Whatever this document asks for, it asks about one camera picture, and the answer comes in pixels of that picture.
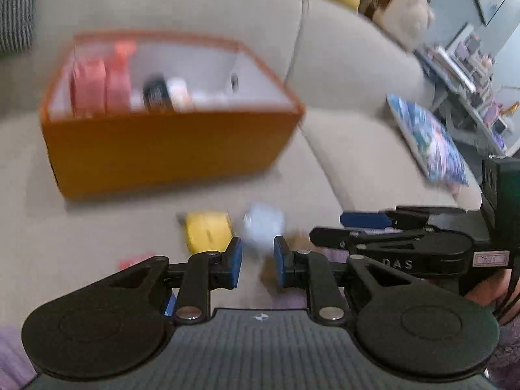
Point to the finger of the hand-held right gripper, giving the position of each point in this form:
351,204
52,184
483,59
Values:
363,219
337,239

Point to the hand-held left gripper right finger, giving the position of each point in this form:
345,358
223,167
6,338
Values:
279,262

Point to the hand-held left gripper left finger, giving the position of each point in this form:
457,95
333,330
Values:
235,264

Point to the white round object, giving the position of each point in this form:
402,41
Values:
264,223

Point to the orange storage box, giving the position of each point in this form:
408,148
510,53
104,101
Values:
162,150

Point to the peach pink plastic toy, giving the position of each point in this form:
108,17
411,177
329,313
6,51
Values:
118,81

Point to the person's right hand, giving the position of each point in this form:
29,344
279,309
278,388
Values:
489,292

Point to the yellow rounded object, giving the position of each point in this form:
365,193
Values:
207,231

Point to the small blue object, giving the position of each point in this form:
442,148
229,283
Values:
170,305

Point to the small red object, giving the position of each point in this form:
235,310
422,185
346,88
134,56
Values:
134,261

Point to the blue patterned cushion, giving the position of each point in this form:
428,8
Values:
430,142

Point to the beige fabric sofa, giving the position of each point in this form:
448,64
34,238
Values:
345,89

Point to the cluttered white shelf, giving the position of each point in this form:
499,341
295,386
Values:
459,73

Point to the white bottle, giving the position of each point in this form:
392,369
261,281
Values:
179,91

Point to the black bottle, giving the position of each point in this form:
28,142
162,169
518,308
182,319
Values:
156,93

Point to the brown white plush toy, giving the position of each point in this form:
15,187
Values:
402,16

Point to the purple blanket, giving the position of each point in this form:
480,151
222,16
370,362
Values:
12,353

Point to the black white striped cushion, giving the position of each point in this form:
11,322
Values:
16,12

